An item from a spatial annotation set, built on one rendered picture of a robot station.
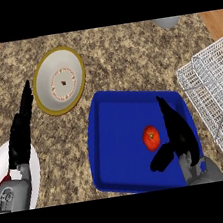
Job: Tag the blue square tray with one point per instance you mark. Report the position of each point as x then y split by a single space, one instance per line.
121 142

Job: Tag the red tomato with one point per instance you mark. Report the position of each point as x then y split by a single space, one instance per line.
151 138

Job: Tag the white plate with yellow rim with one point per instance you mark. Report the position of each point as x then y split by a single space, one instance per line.
59 80

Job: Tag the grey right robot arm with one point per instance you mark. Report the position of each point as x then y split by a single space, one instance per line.
200 169

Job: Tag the pale grey round container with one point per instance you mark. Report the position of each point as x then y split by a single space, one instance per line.
167 22

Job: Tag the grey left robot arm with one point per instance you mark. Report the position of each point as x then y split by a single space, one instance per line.
15 192

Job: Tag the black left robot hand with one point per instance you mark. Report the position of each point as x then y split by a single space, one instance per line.
20 130

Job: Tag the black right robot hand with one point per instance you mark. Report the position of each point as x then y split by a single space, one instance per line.
177 130

